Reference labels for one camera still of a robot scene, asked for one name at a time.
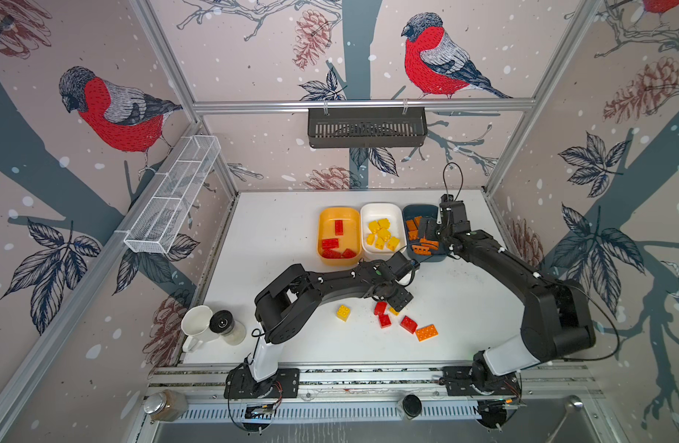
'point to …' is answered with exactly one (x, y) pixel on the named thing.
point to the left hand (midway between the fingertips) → (405, 289)
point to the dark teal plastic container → (420, 248)
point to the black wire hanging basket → (361, 127)
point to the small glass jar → (167, 405)
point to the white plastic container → (375, 211)
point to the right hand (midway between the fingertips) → (434, 221)
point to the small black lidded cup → (222, 322)
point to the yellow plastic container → (339, 236)
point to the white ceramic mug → (196, 327)
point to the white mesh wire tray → (149, 233)
